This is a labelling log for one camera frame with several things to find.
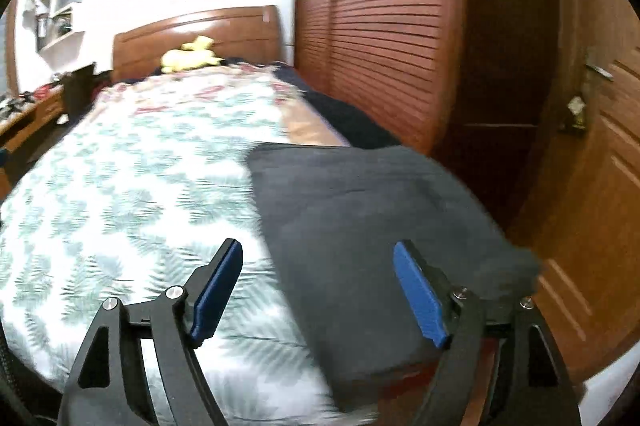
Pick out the black button-up jacket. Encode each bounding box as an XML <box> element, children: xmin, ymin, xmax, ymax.
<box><xmin>246</xmin><ymin>144</ymin><xmax>540</xmax><ymax>412</ymax></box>

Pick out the wooden bedroom door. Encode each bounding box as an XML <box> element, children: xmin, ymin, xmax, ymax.
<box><xmin>510</xmin><ymin>0</ymin><xmax>639</xmax><ymax>383</ymax></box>

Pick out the floral patterned blanket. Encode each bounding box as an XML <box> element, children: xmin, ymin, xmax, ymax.
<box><xmin>94</xmin><ymin>62</ymin><xmax>352</xmax><ymax>147</ymax></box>

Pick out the yellow plush toy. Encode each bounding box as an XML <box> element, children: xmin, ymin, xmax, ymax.
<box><xmin>160</xmin><ymin>36</ymin><xmax>222</xmax><ymax>74</ymax></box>

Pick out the dark wooden chair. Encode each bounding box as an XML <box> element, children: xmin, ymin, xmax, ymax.
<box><xmin>61</xmin><ymin>63</ymin><xmax>96</xmax><ymax>123</ymax></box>

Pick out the wooden bed headboard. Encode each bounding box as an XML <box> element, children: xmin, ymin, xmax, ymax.
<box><xmin>112</xmin><ymin>4</ymin><xmax>283</xmax><ymax>82</ymax></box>

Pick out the wooden desk with drawers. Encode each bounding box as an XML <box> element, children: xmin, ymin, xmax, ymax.
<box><xmin>1</xmin><ymin>86</ymin><xmax>64</xmax><ymax>199</ymax></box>

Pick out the red-brown louvered wardrobe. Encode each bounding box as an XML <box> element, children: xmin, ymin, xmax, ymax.
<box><xmin>295</xmin><ymin>0</ymin><xmax>559</xmax><ymax>152</ymax></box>

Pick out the metal door handle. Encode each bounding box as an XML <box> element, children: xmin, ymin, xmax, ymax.
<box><xmin>585</xmin><ymin>48</ymin><xmax>614</xmax><ymax>82</ymax></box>

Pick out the white wall shelf unit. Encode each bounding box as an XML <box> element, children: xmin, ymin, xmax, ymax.
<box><xmin>32</xmin><ymin>0</ymin><xmax>84</xmax><ymax>55</ymax></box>

